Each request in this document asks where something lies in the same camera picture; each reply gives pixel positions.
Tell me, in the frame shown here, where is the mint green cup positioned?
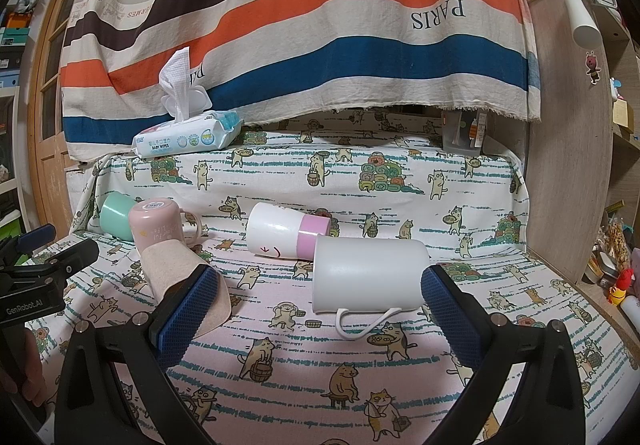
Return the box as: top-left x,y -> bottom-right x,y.
100,192 -> 136,241

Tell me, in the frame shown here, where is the white and pink cup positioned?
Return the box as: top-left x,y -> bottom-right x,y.
246,202 -> 331,261

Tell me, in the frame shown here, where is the person's hand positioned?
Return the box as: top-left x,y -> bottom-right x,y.
1,328 -> 47,407

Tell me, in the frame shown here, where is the wooden door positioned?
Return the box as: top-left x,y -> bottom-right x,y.
27,0 -> 74,238

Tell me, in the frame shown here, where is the pink mug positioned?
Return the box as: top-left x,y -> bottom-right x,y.
128,197 -> 203,252

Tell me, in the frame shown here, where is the wet wipes pack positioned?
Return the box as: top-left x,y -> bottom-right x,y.
132,48 -> 243,158

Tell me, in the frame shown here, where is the cat print bed sheet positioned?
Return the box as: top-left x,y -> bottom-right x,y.
24,107 -> 640,445

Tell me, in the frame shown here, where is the wooden cabinet panel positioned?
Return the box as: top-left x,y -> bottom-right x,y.
525,0 -> 613,283

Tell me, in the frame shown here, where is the striped hanging cloth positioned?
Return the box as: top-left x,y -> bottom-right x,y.
60,0 -> 540,160

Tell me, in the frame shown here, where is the white lamp tube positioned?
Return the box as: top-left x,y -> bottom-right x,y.
564,0 -> 602,51

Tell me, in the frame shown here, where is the white mug with handle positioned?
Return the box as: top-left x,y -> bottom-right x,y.
311,236 -> 432,340

